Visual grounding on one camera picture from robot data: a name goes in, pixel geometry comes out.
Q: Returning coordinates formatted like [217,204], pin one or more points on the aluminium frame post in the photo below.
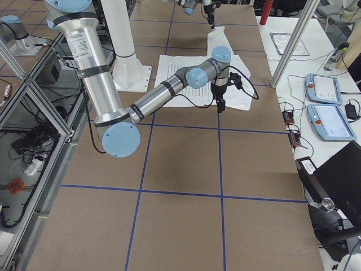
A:
[298,31]

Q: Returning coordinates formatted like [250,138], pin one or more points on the near blue teach pendant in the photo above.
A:
[330,123]

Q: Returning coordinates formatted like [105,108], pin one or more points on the black framed silver sheet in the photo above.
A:
[281,40]

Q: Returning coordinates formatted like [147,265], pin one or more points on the blue teach pendant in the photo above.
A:
[323,89]
[330,123]

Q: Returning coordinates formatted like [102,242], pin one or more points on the white central pedestal column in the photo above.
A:
[129,74]

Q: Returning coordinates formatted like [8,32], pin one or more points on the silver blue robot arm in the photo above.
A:
[189,6]
[120,93]

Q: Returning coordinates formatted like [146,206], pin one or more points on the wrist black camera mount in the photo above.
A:
[235,79]

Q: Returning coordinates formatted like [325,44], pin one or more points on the orange connector part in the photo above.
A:
[15,186]

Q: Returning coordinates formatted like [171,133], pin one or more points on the far blue teach pendant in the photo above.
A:
[323,89]

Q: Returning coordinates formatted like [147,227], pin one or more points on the black power adapter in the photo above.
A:
[351,112]

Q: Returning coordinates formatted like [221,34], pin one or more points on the black laptop computer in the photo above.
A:
[336,183]

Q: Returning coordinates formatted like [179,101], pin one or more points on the orange black electronics module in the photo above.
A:
[288,117]
[294,139]

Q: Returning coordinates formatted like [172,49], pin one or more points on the red cylinder bottle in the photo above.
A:
[266,11]

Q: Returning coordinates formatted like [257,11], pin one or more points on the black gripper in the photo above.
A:
[208,13]
[219,91]

